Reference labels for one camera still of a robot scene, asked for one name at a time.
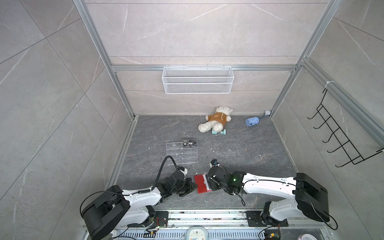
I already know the red leather card holder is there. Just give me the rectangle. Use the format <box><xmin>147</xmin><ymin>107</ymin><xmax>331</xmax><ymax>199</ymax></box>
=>
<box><xmin>194</xmin><ymin>174</ymin><xmax>212</xmax><ymax>194</ymax></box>

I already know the clear acrylic organizer tray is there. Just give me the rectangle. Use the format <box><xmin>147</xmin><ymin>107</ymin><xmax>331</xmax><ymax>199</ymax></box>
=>
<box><xmin>166</xmin><ymin>141</ymin><xmax>199</xmax><ymax>165</ymax></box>

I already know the black VIP credit card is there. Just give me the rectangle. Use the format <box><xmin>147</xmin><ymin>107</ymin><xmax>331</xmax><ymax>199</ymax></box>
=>
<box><xmin>183</xmin><ymin>141</ymin><xmax>197</xmax><ymax>148</ymax></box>

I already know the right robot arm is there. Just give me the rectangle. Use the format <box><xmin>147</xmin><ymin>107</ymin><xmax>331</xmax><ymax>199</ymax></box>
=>
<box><xmin>204</xmin><ymin>165</ymin><xmax>333</xmax><ymax>227</ymax></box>

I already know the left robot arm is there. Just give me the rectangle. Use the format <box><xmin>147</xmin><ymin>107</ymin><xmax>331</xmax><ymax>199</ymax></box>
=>
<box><xmin>80</xmin><ymin>156</ymin><xmax>197</xmax><ymax>240</ymax></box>

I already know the white round timer device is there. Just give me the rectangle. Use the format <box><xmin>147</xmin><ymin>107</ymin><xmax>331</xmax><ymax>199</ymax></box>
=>
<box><xmin>185</xmin><ymin>226</ymin><xmax>209</xmax><ymax>240</ymax></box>

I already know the white teddy bear orange shirt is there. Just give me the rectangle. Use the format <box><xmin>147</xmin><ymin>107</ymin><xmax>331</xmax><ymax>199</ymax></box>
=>
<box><xmin>198</xmin><ymin>106</ymin><xmax>234</xmax><ymax>133</ymax></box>

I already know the blue cylindrical cup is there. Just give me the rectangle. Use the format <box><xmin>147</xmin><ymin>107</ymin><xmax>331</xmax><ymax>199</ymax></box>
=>
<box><xmin>245</xmin><ymin>117</ymin><xmax>260</xmax><ymax>127</ymax></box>

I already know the pink white round object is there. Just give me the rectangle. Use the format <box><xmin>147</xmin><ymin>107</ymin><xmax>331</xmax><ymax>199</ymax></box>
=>
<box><xmin>298</xmin><ymin>234</ymin><xmax>318</xmax><ymax>240</ymax></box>

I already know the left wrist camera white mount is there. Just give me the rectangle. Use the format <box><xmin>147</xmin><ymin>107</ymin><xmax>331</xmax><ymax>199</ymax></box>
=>
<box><xmin>178</xmin><ymin>166</ymin><xmax>188</xmax><ymax>178</ymax></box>

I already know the aluminium front rail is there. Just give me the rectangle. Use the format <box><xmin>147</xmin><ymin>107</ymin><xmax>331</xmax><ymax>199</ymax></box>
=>
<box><xmin>157</xmin><ymin>209</ymin><xmax>261</xmax><ymax>228</ymax></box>

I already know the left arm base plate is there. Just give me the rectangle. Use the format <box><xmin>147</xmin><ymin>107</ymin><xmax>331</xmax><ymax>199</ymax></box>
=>
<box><xmin>130</xmin><ymin>211</ymin><xmax>169</xmax><ymax>229</ymax></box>

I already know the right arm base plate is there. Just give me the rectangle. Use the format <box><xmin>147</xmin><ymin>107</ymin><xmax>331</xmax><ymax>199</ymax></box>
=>
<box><xmin>246</xmin><ymin>211</ymin><xmax>289</xmax><ymax>227</ymax></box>

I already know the white wire mesh basket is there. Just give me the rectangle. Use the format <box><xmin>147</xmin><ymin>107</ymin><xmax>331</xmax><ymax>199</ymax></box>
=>
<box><xmin>162</xmin><ymin>67</ymin><xmax>235</xmax><ymax>94</ymax></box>

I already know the black wire hook rack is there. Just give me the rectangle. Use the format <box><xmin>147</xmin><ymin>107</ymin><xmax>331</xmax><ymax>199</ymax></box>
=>
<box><xmin>307</xmin><ymin>89</ymin><xmax>384</xmax><ymax>168</ymax></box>

